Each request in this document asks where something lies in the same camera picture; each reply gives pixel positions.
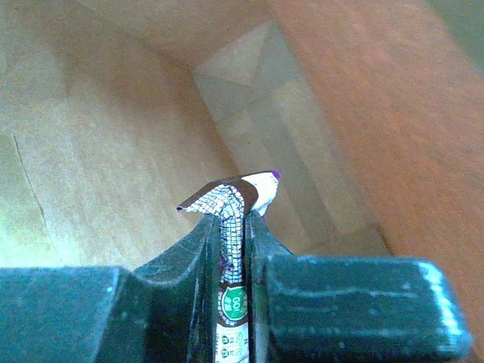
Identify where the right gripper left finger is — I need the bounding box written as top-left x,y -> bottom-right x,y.
1,216 -> 220,362

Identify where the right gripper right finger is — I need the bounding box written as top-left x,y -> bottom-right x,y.
245,212 -> 473,362

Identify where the red paper bag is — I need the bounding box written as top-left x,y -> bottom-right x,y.
1,1 -> 483,352

